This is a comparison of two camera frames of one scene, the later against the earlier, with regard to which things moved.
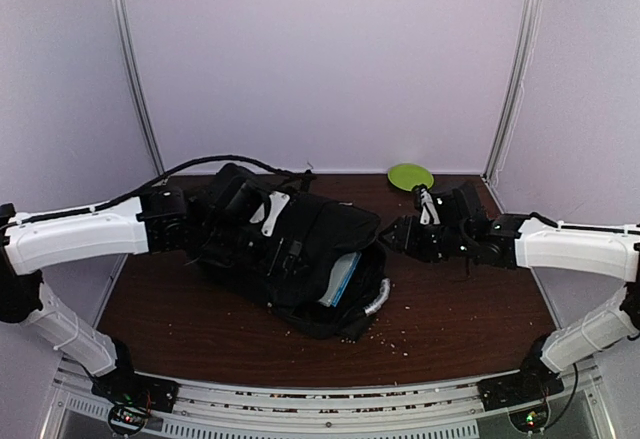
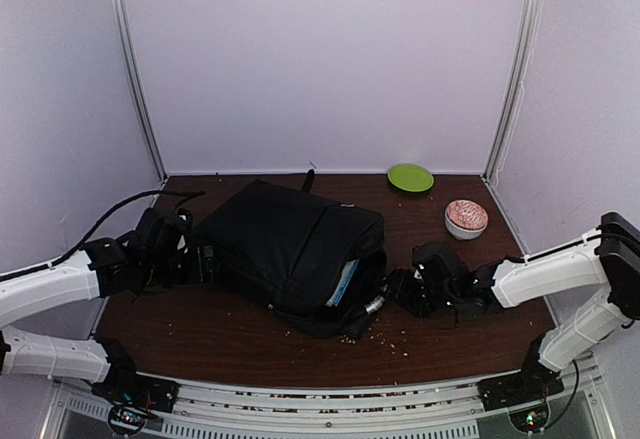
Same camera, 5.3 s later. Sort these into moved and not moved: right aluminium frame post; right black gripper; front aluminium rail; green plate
Moved: right black gripper
Not moved: right aluminium frame post; green plate; front aluminium rail
